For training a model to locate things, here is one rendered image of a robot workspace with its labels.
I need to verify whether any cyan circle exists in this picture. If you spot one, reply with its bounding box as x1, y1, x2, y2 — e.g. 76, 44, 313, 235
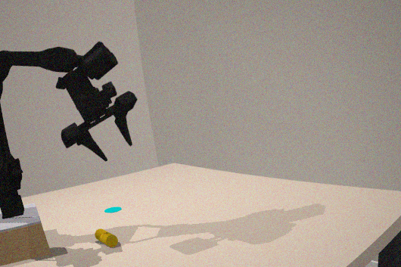
105, 207, 121, 213

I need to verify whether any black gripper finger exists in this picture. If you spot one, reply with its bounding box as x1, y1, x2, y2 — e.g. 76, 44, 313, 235
77, 131, 107, 162
114, 106, 132, 146

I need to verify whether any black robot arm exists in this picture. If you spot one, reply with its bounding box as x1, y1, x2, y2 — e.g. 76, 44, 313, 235
0, 42, 118, 219

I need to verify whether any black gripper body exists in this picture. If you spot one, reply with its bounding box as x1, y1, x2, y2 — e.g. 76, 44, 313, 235
61, 85, 137, 148

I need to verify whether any yellow tall cylinder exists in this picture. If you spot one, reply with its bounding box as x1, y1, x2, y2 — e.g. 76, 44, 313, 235
95, 228, 118, 247

